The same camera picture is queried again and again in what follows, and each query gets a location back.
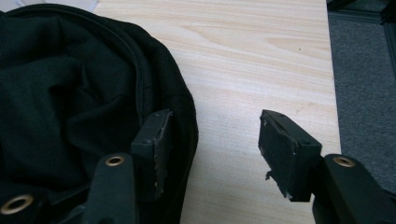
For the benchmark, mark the black fabric bag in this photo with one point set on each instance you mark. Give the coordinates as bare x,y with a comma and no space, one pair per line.
77,99

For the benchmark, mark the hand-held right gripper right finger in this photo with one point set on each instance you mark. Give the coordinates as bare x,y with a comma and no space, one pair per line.
289,155

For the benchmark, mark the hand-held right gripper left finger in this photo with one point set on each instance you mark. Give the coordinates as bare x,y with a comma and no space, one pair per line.
149,155

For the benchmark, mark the black metal stand frame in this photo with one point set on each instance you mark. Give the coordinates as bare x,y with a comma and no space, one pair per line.
373,12

